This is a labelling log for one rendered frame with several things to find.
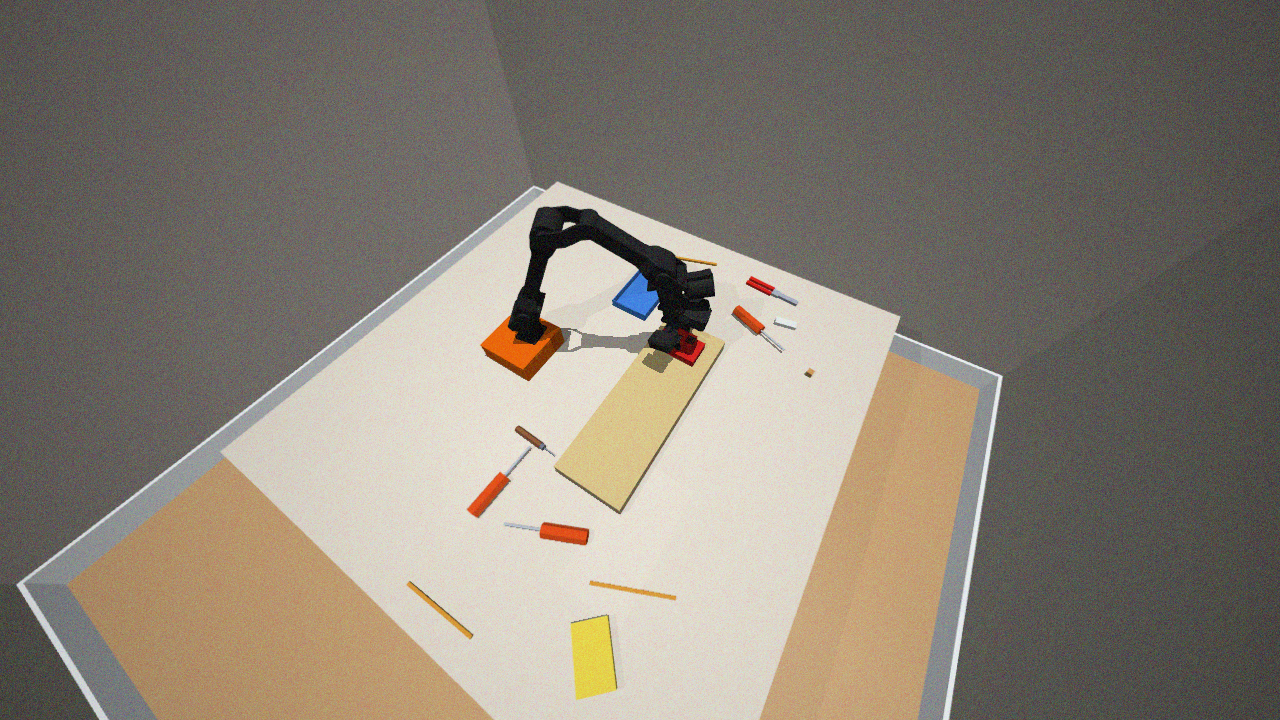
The blue shallow tray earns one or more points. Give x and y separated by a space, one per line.
635 299

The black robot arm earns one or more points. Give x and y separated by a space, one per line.
665 273

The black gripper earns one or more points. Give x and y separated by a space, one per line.
666 340

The orange-handled awl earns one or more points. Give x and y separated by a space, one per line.
489 493
559 532
752 323

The brown-handled awl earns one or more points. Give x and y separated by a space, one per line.
531 438

